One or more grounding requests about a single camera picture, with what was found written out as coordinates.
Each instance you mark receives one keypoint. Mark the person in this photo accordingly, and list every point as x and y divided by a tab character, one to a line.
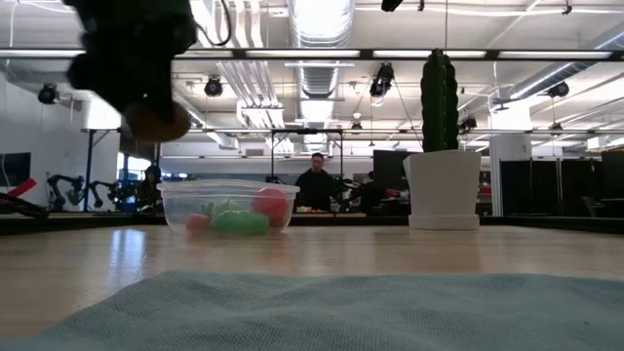
371	195
152	187
316	187

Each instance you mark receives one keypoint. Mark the black partition panels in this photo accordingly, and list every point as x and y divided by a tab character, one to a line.
546	185

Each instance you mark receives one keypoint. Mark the green toy pea pod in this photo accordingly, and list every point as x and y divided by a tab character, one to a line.
239	222

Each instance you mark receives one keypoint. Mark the dark wall screen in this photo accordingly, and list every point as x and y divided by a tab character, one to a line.
14	169

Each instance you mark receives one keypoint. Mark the red toy strawberry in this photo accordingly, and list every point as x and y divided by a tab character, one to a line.
197	223

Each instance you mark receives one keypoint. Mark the black aluminium table frame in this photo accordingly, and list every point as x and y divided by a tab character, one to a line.
341	220

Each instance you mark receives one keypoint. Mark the black overhead crossbar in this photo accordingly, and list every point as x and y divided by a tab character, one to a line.
365	53

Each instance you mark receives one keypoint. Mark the black background frame stand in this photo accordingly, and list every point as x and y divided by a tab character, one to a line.
307	131

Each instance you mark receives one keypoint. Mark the black ceiling spotlight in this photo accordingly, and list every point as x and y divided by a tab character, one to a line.
381	78
47	93
558	89
213	87

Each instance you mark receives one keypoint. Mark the brown toy potato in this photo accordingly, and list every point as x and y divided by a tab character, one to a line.
156	129

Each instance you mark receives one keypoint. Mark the green cactus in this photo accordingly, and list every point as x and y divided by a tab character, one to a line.
439	97

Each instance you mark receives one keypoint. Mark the white plant pot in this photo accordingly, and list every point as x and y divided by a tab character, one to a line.
441	190

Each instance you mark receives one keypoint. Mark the black monitor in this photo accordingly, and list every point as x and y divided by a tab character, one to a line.
390	168

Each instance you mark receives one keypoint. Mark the silver ceiling duct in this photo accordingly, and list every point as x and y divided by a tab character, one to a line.
319	29

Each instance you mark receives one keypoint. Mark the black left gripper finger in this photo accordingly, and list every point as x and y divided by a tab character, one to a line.
124	103
163	105

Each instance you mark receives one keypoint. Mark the red toy tomato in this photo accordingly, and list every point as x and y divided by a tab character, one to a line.
270	205

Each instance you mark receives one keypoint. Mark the clear plastic tupperware container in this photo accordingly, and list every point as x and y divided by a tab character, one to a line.
229	187

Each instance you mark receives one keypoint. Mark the small green toy vegetable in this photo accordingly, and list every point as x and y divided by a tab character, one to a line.
226	207

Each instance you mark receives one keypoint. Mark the teal cloth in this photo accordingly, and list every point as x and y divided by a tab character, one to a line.
312	317

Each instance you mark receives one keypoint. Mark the background black robot arm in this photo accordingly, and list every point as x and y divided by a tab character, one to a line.
61	187
100	190

